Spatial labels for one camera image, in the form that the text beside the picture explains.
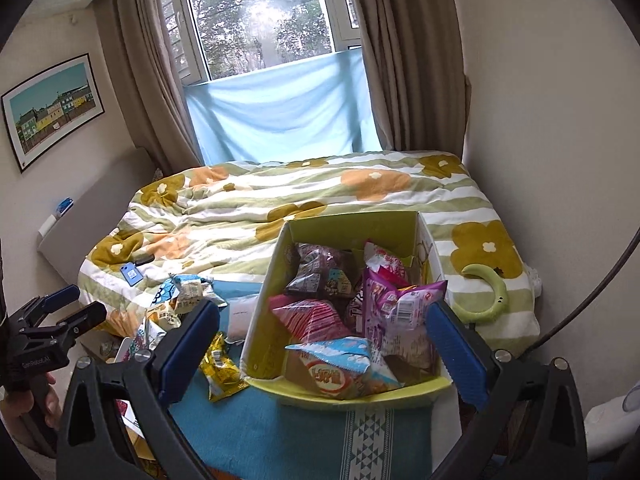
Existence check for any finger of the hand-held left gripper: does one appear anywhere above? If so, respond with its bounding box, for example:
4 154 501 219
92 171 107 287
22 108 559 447
54 301 109 344
29 284 82 320

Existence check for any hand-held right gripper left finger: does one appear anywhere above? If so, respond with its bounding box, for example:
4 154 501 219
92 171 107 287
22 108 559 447
56 299 222 479

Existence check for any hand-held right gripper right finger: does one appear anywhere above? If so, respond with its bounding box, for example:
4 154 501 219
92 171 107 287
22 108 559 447
424 299 587 479

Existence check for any large pink snack packet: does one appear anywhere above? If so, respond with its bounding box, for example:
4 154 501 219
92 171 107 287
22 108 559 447
361 266 449 373

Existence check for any yellow green cardboard box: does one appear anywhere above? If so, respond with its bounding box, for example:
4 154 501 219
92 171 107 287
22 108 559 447
239 209 454 412

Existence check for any light blue snack packet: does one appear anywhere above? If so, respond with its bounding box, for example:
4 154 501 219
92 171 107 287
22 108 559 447
284 336 402 402

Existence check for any pink white snack packet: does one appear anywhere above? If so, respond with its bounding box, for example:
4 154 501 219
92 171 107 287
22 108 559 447
361 239 410 287

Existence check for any pink striped snack packet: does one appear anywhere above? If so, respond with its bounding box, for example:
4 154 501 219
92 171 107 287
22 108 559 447
266 296 355 347

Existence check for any dark purple snack packet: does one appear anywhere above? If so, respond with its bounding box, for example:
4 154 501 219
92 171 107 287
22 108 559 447
283 242 360 302

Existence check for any person's left hand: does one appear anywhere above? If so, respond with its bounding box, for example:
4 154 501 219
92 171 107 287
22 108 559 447
0 370 64 432

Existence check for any gold yellow snack packet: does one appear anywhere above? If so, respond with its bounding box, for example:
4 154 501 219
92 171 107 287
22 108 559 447
199 331 250 404

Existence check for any beige orange snack packet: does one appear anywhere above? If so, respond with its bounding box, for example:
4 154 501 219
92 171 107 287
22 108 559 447
144 304 183 334

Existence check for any white pouch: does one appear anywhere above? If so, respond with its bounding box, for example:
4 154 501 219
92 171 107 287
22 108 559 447
226 294 262 343

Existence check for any green crescent neck fan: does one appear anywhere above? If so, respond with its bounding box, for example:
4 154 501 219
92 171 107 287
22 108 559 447
460 261 507 324

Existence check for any grey headboard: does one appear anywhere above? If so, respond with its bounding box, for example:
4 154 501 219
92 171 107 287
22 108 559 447
36 146 162 287

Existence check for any blue patterned table mat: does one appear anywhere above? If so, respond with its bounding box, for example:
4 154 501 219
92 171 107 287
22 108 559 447
166 280 437 480

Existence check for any floral striped blanket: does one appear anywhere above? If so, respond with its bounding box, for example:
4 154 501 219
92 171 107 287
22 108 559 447
76 149 544 357

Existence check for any white rounded object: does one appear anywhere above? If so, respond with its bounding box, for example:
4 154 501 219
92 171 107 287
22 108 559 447
584 379 640 457

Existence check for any framed picture of houses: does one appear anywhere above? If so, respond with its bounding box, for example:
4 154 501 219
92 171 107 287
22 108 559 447
1 52 106 175

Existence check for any beige curtain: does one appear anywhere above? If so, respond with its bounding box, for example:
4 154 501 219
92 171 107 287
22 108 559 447
344 0 474 154
94 0 204 172

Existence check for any light blue cloth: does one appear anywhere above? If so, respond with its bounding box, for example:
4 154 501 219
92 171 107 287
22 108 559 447
184 49 382 167

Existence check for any white framed window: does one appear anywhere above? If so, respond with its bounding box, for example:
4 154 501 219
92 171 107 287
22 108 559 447
156 0 364 87

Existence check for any black curved cable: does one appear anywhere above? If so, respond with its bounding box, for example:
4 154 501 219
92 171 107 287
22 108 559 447
500 230 640 362

